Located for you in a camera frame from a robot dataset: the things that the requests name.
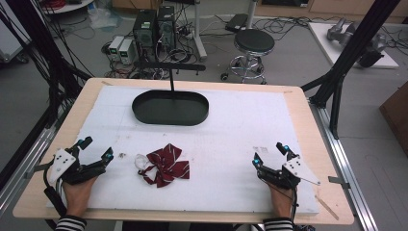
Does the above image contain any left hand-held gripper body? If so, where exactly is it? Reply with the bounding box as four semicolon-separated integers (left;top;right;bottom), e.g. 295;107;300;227
47;145;107;187

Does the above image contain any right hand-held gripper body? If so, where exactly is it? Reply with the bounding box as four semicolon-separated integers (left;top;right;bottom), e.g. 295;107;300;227
256;155;321;191

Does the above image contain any dark red striped bow tie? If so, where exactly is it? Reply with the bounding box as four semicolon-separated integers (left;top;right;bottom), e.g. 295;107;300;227
134;142;191;189

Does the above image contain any black oval tray stand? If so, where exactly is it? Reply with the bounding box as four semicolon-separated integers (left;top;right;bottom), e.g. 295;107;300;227
131;62;210;127

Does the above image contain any person's left hand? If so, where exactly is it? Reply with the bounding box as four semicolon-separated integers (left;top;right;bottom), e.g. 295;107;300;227
62;175;99;218

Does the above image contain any person's right hand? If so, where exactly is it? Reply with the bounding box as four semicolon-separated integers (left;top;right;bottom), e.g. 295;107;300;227
267;184;294;219

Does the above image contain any white foam board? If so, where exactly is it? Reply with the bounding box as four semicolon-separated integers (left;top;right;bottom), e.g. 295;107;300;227
46;85;320;217

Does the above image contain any thin wooden stick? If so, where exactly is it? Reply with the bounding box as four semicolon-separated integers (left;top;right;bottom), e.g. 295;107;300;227
314;193;341;221

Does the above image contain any white power supply unit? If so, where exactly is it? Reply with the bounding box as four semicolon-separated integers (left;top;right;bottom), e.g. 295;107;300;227
118;38;138;65
108;35;125;62

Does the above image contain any brown cardboard box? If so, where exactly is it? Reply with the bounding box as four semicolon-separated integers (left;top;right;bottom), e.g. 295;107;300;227
378;80;408;158

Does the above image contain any white floor board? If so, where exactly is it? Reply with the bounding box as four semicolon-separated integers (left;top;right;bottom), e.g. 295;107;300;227
307;21;400;70

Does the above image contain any black round stool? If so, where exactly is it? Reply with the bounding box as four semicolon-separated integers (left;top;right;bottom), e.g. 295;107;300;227
220;28;276;86

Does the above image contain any grey equipment case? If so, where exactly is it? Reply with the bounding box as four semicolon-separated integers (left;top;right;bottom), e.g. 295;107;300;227
0;9;32;64

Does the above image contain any clear plastic bag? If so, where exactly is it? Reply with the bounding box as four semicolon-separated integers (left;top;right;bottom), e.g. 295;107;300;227
87;4;123;32

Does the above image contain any black computer tower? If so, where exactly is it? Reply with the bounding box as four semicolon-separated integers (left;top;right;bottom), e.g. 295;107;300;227
132;9;159;50
157;5;177;50

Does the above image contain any flat black box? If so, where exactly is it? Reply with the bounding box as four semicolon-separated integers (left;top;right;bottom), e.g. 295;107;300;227
224;13;249;33

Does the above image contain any white round table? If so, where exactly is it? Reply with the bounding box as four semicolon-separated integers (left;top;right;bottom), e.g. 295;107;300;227
39;0;95;15

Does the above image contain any white table leg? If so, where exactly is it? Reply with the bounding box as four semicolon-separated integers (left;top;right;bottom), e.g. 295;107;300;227
191;0;208;62

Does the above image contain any metal bracket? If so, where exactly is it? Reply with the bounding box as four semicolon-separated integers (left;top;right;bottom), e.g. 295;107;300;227
24;162;54;180
327;175;351;191

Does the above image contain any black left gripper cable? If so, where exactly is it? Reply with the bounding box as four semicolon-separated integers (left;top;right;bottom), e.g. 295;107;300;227
42;167;69;218

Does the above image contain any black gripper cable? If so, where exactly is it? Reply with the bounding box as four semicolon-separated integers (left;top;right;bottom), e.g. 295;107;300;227
288;184;300;223
42;167;69;218

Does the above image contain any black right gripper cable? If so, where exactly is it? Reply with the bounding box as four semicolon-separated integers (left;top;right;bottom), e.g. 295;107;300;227
288;184;300;223

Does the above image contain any aluminium rail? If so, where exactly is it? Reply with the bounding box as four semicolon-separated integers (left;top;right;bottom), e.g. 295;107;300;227
0;105;70;219
308;95;380;231

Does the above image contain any black metal frame post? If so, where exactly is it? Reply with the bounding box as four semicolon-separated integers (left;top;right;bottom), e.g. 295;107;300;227
300;0;402;141
0;0;94;129

